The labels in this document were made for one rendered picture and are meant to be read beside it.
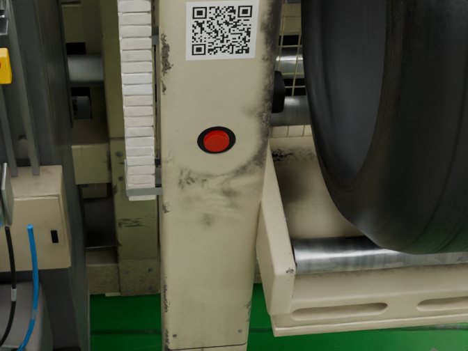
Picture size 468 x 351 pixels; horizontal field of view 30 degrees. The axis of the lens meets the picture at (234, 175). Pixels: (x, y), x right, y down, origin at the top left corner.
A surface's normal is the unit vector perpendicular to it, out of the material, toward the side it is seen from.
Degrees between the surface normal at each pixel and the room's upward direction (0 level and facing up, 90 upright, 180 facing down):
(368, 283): 0
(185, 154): 90
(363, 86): 30
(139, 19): 90
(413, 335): 0
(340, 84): 39
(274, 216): 0
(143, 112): 90
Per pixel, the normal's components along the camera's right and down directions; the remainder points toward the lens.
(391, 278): 0.05, -0.70
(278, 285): 0.12, 0.72
